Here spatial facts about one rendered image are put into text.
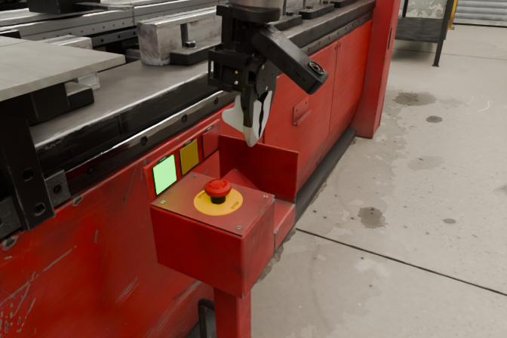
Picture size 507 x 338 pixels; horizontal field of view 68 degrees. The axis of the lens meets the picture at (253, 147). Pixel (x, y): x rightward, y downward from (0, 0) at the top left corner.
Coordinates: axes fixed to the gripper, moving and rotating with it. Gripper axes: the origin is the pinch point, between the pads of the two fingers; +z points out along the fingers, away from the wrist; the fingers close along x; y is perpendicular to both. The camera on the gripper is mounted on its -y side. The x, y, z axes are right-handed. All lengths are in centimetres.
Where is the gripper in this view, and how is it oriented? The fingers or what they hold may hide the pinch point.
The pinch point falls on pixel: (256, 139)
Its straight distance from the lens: 60.2
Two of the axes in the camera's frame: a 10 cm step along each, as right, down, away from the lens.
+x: -4.6, 4.1, -7.9
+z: -0.8, 8.6, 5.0
